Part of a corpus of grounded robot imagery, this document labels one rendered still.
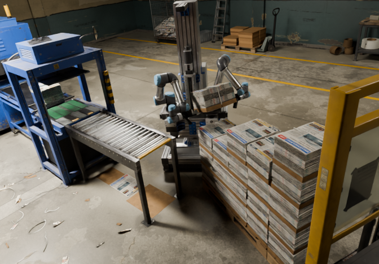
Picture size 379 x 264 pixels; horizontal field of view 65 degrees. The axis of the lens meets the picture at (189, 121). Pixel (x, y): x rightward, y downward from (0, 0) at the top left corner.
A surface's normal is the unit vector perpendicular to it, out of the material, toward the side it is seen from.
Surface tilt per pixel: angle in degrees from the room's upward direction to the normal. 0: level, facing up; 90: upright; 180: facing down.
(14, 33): 90
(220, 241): 0
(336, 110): 90
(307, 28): 90
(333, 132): 90
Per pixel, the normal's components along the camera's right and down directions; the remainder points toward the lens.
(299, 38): -0.65, 0.40
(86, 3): 0.76, 0.25
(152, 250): -0.08, -0.88
